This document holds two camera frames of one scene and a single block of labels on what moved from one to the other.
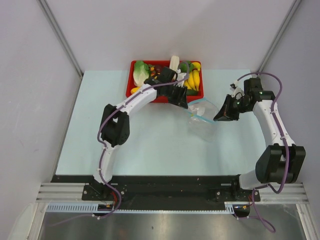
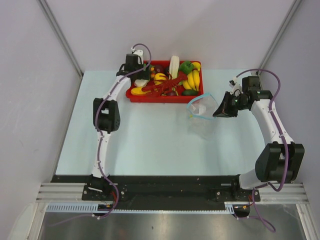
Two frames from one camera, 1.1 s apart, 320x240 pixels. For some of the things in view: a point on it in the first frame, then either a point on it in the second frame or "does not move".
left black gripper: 181,99 to 144,74
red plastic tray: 161,74 does not move
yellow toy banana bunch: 194,79 does not move
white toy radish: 174,62 does not move
